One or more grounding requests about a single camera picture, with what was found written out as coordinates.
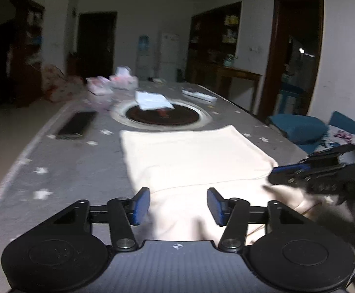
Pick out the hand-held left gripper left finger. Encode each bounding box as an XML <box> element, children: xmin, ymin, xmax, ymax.
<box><xmin>34</xmin><ymin>187</ymin><xmax>151</xmax><ymax>252</ymax></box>

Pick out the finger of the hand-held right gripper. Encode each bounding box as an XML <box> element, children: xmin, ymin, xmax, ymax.
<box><xmin>268</xmin><ymin>162</ymin><xmax>350</xmax><ymax>195</ymax></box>
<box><xmin>298</xmin><ymin>144</ymin><xmax>355</xmax><ymax>166</ymax></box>

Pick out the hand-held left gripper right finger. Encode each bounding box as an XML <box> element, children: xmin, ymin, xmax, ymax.
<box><xmin>207</xmin><ymin>187</ymin><xmax>311</xmax><ymax>253</ymax></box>

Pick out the cream cloth garment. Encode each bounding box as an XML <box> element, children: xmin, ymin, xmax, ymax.
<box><xmin>119</xmin><ymin>125</ymin><xmax>320</xmax><ymax>242</ymax></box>

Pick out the floral cushion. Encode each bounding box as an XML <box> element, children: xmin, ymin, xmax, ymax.
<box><xmin>313</xmin><ymin>125</ymin><xmax>355</xmax><ymax>155</ymax></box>

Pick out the blue seat cushion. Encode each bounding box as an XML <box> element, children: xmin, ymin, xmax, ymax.
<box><xmin>267</xmin><ymin>113</ymin><xmax>330</xmax><ymax>146</ymax></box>

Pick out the blue chair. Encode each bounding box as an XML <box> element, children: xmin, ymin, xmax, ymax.
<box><xmin>328</xmin><ymin>111</ymin><xmax>355</xmax><ymax>138</ymax></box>

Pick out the round black hotplate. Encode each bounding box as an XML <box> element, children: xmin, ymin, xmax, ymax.
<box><xmin>110</xmin><ymin>98</ymin><xmax>212</xmax><ymax>129</ymax></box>

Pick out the black tablet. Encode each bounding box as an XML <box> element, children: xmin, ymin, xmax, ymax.
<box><xmin>56</xmin><ymin>111</ymin><xmax>98</xmax><ymax>140</ymax></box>

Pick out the white folded paper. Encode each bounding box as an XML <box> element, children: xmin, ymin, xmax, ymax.
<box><xmin>134</xmin><ymin>90</ymin><xmax>175</xmax><ymax>111</ymax></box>

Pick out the wooden side table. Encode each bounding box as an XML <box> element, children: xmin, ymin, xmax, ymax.
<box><xmin>215</xmin><ymin>65</ymin><xmax>263</xmax><ymax>114</ymax></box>

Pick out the white remote control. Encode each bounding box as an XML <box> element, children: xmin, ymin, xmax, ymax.
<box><xmin>182</xmin><ymin>88</ymin><xmax>218</xmax><ymax>103</ymax></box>

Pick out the teal box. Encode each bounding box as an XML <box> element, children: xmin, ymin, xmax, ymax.
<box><xmin>223</xmin><ymin>53</ymin><xmax>239</xmax><ymax>68</ymax></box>

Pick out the pink tissue box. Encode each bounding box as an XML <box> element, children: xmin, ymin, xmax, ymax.
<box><xmin>108</xmin><ymin>66</ymin><xmax>139</xmax><ymax>91</ymax></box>

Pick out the red and white bag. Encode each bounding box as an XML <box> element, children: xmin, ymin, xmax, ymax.
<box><xmin>41</xmin><ymin>63</ymin><xmax>85</xmax><ymax>103</ymax></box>

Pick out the water dispenser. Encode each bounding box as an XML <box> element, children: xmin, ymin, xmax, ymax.
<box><xmin>135</xmin><ymin>35</ymin><xmax>152</xmax><ymax>80</ymax></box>

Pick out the white fridge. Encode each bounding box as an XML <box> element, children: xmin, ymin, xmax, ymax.
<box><xmin>158</xmin><ymin>32</ymin><xmax>181</xmax><ymax>82</ymax></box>

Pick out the dark wooden cabinet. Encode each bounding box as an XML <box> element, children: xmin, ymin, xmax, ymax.
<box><xmin>186</xmin><ymin>1</ymin><xmax>242</xmax><ymax>85</ymax></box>

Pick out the dark wooden door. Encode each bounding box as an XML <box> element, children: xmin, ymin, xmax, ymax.
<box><xmin>76</xmin><ymin>11</ymin><xmax>118</xmax><ymax>79</ymax></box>

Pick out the dark wooden shelf unit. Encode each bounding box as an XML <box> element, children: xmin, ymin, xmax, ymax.
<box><xmin>9</xmin><ymin>0</ymin><xmax>46</xmax><ymax>108</ymax></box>

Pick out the dark wooden door frame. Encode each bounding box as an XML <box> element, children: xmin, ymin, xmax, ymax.
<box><xmin>258</xmin><ymin>0</ymin><xmax>325</xmax><ymax>123</ymax></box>

